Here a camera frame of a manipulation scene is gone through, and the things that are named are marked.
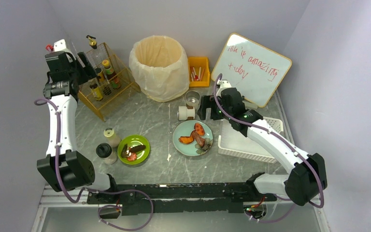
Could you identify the yellow plastic bin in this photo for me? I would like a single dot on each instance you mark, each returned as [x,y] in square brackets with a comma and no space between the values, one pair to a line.
[201,65]

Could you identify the whiteboard with red writing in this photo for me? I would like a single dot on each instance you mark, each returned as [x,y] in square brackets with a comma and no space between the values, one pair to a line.
[253,69]

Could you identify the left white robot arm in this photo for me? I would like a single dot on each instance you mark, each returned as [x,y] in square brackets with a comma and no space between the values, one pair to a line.
[64,168]

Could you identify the trash bin with bag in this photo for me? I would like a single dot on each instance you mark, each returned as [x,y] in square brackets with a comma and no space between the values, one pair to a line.
[159,65]

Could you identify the red marker pen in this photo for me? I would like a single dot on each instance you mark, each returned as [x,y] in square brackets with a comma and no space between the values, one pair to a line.
[195,74]

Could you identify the light blue flower plate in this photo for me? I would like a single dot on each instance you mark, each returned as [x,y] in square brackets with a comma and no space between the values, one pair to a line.
[184,129]

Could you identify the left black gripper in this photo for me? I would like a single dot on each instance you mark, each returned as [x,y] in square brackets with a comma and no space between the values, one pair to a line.
[81,64]

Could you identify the green plate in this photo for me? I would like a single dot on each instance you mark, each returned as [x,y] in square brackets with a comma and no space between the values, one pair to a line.
[133,140]

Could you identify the small yellow label bottle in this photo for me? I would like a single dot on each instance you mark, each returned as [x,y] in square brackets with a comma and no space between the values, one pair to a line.
[96,92]

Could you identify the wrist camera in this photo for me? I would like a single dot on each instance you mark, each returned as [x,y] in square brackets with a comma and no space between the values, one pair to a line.
[223,84]
[58,46]

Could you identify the white plastic basket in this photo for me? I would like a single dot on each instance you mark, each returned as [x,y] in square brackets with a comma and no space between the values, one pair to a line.
[233,143]

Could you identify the dark sea cucumber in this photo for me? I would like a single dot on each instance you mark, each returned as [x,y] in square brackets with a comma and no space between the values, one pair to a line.
[137,148]

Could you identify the yellow wire basket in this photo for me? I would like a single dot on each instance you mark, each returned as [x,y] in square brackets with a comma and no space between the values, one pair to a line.
[110,103]

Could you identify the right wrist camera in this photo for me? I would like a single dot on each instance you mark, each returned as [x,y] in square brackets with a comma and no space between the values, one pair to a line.
[223,84]

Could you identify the upright steel lined mug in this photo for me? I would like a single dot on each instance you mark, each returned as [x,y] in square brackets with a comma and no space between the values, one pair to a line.
[192,99]

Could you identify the orange fried piece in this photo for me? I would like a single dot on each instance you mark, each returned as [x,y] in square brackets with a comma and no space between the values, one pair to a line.
[198,128]

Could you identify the orange chicken wing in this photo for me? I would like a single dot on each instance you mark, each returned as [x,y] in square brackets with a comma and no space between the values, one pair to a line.
[186,139]

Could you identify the tall yellow label spice jar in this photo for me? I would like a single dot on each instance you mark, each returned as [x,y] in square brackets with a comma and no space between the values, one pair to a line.
[103,83]

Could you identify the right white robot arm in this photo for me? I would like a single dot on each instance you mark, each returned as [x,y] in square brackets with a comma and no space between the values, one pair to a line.
[306,177]

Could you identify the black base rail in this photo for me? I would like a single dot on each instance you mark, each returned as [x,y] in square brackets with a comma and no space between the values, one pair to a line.
[134,199]

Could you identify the cream lid shaker jar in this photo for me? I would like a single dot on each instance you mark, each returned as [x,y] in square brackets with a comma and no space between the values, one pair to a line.
[112,138]

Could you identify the black lid shaker jar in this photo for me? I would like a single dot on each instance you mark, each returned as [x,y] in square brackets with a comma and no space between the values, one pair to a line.
[106,153]

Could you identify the white mug lying down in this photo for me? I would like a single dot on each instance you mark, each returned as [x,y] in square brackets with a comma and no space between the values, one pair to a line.
[186,113]

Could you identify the red cap sauce bottle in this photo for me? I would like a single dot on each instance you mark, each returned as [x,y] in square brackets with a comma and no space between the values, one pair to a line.
[111,74]

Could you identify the clear oil dispenser bottle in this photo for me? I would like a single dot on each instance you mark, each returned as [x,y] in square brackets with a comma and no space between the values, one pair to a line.
[96,52]

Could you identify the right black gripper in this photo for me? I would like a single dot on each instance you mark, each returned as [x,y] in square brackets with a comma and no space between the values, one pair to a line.
[209,107]

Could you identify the brown meat rib piece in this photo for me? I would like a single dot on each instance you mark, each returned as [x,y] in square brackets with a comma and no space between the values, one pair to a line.
[199,140]

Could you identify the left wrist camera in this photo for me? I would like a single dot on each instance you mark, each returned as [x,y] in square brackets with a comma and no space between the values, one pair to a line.
[58,46]

